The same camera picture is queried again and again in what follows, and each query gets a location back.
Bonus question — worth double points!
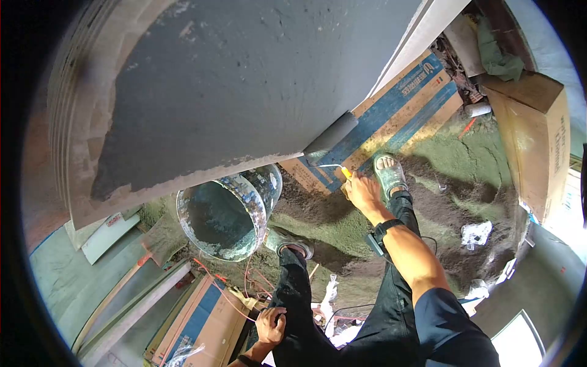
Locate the clear plastic wrap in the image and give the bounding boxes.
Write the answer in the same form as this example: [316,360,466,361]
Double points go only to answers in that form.
[164,344,205,367]

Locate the white panel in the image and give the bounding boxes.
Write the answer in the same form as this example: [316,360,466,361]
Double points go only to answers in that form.
[81,212,141,266]

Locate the paint-stained clear bucket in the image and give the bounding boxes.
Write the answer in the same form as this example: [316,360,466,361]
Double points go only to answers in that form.
[176,164,283,262]

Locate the heap of white plastic bags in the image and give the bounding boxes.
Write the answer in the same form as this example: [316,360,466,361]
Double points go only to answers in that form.
[312,274,364,347]

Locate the small crumpled white bag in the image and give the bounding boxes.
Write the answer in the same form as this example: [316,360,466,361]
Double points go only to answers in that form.
[465,279,490,301]

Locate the tall brown cardboard box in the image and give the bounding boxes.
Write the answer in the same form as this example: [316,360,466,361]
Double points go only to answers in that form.
[479,71,572,225]

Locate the blue-striped cardboard box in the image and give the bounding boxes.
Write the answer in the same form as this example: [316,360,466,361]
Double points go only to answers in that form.
[144,274,251,367]

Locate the person's right fingers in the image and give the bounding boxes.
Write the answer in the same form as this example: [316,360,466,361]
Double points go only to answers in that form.
[342,173,367,199]

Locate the grey paint roller yellow handle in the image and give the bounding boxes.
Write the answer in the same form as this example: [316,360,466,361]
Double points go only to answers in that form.
[303,111,359,180]

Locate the orange cable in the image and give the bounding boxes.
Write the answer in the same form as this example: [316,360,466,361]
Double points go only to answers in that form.
[193,257,277,323]

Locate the window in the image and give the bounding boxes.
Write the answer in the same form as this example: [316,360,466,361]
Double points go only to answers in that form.
[491,310,547,367]

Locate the beige board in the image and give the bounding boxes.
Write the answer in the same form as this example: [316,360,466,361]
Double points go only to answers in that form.
[442,14,487,78]

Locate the white tube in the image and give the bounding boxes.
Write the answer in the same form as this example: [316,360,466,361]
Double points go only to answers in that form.
[464,102,492,118]

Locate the person's left hand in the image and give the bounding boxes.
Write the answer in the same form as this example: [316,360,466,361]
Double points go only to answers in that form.
[254,306,288,346]

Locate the white board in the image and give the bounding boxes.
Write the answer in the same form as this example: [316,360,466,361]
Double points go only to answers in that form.
[367,0,473,98]

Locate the person's left fingers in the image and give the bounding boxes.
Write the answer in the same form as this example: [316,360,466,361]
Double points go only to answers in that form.
[257,306,287,322]

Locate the person's legs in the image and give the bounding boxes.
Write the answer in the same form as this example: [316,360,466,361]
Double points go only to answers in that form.
[264,153,423,367]

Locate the long wooden planks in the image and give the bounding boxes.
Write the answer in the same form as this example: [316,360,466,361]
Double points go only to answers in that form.
[76,260,192,367]

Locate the crumpled white plastic bag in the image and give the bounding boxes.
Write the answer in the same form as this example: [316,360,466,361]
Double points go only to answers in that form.
[461,221,493,251]

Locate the flattened blue-printed cardboard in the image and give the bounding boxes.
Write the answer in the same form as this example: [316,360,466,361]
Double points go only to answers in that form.
[279,50,464,196]

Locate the green cloth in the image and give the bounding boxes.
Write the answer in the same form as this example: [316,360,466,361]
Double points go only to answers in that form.
[477,16,525,82]

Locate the person's body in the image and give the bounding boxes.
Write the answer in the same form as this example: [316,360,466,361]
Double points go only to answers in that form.
[413,288,501,367]

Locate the person's right hand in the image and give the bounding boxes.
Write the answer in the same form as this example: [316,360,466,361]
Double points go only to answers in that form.
[341,172,385,215]

